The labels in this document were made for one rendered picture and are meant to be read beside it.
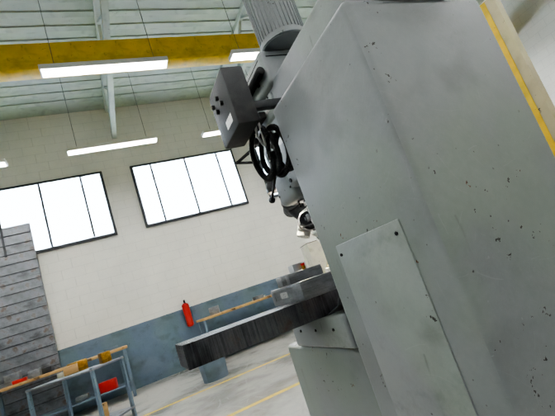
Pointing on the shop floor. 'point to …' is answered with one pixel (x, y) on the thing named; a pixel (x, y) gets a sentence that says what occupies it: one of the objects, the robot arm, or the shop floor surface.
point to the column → (430, 206)
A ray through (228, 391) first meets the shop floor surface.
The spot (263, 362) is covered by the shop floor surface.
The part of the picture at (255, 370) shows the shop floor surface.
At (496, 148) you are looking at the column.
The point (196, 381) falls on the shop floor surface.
